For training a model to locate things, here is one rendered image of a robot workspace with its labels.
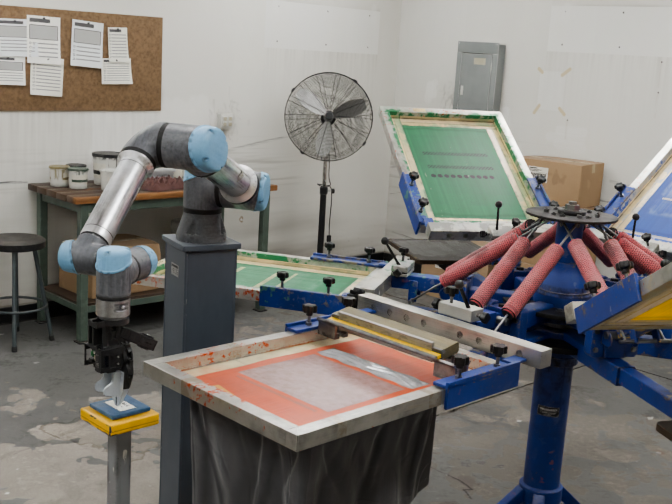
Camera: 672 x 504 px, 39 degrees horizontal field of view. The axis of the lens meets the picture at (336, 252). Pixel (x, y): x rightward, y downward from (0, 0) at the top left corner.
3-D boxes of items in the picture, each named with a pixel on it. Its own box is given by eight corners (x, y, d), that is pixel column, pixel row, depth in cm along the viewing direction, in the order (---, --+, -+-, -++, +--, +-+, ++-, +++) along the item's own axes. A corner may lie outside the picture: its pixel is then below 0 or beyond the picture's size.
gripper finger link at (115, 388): (98, 410, 213) (99, 370, 211) (122, 404, 217) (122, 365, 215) (106, 414, 211) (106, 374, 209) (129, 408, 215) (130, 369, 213)
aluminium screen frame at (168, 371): (296, 452, 201) (297, 435, 200) (142, 375, 241) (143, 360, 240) (516, 380, 255) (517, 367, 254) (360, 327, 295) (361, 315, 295)
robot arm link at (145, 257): (117, 240, 225) (94, 248, 215) (161, 245, 222) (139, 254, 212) (117, 272, 227) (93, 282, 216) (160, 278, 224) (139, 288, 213)
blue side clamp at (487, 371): (446, 410, 233) (448, 383, 232) (430, 404, 237) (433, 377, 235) (518, 386, 254) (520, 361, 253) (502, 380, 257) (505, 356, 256)
